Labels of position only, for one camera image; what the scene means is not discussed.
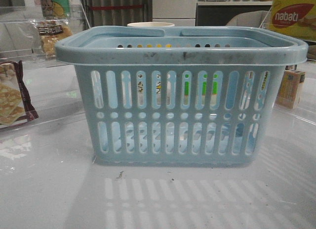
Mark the red belt barrier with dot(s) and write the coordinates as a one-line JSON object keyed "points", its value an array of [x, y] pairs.
{"points": [[118, 7]]}

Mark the maroon cracker bag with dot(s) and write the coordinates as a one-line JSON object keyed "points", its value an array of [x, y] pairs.
{"points": [[15, 102]]}

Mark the light blue plastic basket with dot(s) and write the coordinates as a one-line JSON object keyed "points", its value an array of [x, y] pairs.
{"points": [[130, 81]]}

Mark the clear acrylic left shelf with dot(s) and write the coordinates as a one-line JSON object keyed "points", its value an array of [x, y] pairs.
{"points": [[52, 86]]}

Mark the bread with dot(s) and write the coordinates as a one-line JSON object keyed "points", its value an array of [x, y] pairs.
{"points": [[50, 32]]}

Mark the peach patterned carton box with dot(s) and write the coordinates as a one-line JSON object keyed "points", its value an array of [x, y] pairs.
{"points": [[290, 89]]}

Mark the yellow nabati wafer box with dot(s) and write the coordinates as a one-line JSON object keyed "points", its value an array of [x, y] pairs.
{"points": [[295, 18]]}

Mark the white refrigerator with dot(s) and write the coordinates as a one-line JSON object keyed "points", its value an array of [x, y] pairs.
{"points": [[178, 12]]}

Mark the green cartoon snack bag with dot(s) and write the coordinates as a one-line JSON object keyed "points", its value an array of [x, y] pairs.
{"points": [[55, 8]]}

